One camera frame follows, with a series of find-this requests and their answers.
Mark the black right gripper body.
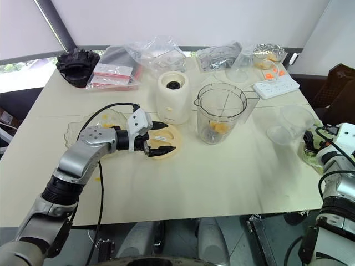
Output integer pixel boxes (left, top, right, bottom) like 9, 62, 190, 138
302, 130, 331, 153

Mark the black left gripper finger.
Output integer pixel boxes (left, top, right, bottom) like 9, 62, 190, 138
148, 145, 178, 158
151, 121, 169, 133

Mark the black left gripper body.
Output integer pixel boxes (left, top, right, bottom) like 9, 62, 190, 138
129, 126, 156, 159

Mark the cream round blender lid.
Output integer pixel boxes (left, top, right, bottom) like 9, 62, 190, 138
144, 124, 184, 161

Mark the cream blender base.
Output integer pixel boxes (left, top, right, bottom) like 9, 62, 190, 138
156, 71, 192, 125

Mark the clear blender jar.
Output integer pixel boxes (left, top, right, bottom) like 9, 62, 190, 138
193, 83, 261, 145

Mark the orange segments pile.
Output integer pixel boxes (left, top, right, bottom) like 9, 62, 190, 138
208, 121, 230, 134

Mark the pale green plate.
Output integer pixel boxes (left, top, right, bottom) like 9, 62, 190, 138
298, 119, 327, 174

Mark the dark brown crate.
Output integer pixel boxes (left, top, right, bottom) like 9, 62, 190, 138
312, 63, 355, 117

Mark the white power strip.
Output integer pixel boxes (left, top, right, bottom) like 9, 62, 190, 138
252, 79, 301, 99

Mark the clear empty plastic bag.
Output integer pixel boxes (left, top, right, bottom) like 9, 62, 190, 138
123, 35, 187, 73

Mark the bag with red white packets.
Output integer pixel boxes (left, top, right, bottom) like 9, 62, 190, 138
85, 45, 144, 91

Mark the clear shallow plastic bowl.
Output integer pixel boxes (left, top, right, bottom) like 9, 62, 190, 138
213, 68, 250, 84

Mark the grey rounded shape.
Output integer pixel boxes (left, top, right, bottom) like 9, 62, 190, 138
116, 220, 164, 258
196, 217, 231, 266

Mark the clear bag with snacks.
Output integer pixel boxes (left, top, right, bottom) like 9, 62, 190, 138
252, 43, 286, 70

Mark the black crumpled plastic object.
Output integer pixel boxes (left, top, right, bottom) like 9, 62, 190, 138
55, 47, 100, 89

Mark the small clear plastic bag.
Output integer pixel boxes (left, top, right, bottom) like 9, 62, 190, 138
231, 44, 261, 70

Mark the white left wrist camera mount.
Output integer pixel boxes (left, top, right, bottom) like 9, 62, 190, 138
126, 107, 154, 139

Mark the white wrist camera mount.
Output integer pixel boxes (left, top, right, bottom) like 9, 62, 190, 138
126, 107, 154, 139
316, 123, 355, 174

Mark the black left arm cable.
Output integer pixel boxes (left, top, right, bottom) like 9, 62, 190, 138
79, 102, 141, 266

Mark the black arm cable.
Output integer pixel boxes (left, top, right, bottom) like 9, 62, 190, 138
79, 102, 141, 266
315, 125, 355, 200

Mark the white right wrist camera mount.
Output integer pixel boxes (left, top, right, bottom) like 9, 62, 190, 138
316, 123, 355, 174

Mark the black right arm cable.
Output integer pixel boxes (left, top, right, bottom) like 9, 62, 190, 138
315, 125, 355, 200

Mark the plastic bag with black cables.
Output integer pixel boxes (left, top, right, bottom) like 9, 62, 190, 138
196, 41, 242, 73

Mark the metal frame bracket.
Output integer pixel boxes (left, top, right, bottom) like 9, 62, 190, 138
246, 213, 278, 266

